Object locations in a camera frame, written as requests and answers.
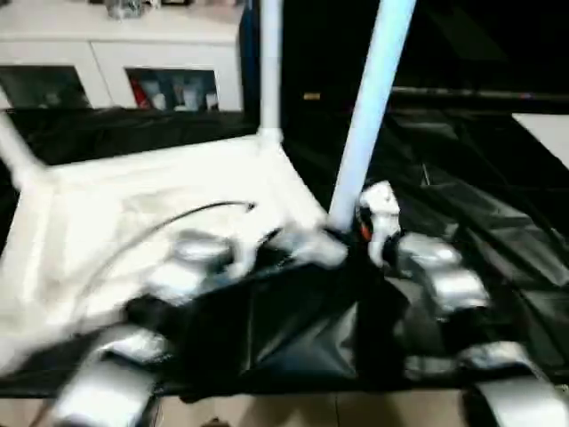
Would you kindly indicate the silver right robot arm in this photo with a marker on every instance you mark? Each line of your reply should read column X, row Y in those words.
column 453, row 302

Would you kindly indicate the small clear glass jar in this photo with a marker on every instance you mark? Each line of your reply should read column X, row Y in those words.
column 124, row 7

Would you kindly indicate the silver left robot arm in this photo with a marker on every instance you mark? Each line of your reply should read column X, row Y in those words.
column 151, row 320

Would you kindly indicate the white flat board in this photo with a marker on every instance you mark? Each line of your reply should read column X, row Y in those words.
column 544, row 133

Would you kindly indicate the red bottle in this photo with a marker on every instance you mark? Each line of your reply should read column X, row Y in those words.
column 138, row 91

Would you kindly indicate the white cabinet with glass doors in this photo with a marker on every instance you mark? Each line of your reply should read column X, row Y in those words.
column 98, row 36

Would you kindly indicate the white plastic table leg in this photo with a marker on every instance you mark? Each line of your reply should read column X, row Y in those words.
column 270, row 62
column 369, row 107
column 18, row 151

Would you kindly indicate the dark metal rail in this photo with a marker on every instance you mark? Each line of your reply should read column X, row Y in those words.
column 480, row 93

